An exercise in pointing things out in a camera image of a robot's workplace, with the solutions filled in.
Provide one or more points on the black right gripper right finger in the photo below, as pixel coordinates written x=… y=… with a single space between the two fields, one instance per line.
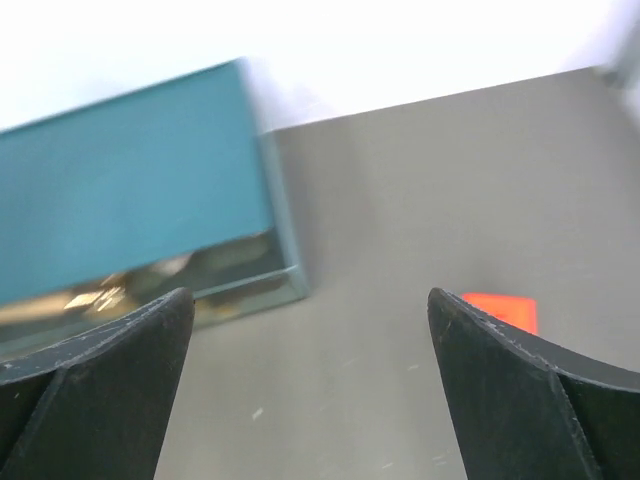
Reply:
x=523 y=407

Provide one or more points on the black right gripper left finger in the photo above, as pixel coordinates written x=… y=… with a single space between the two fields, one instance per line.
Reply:
x=97 y=405

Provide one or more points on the clear acrylic drawer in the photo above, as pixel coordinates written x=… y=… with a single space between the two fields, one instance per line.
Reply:
x=228 y=281

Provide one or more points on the orange red cube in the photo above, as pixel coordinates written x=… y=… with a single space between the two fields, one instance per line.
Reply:
x=520 y=312

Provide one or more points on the teal drawer organizer box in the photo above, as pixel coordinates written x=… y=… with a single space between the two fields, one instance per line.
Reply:
x=152 y=174

